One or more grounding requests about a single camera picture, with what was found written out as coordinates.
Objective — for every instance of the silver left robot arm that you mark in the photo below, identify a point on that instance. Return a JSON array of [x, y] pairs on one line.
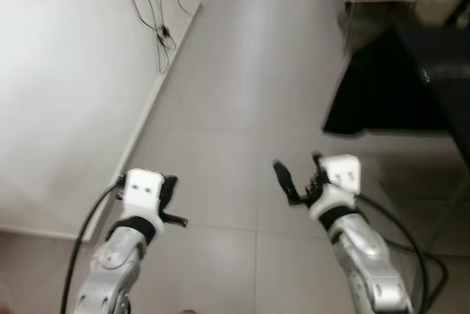
[[110, 270]]

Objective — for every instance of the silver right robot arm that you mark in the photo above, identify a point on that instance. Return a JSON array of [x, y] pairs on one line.
[[367, 263]]

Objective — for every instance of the robot left leg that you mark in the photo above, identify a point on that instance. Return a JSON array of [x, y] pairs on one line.
[[185, 312]]

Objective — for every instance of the black tablecloth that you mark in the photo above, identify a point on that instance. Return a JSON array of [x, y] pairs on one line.
[[396, 86]]

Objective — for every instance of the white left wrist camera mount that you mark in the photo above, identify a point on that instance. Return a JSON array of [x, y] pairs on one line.
[[143, 189]]

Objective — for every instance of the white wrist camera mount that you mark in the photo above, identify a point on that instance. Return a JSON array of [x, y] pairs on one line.
[[341, 174], [143, 189]]

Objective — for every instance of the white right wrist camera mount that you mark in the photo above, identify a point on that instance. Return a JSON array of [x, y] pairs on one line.
[[341, 174]]

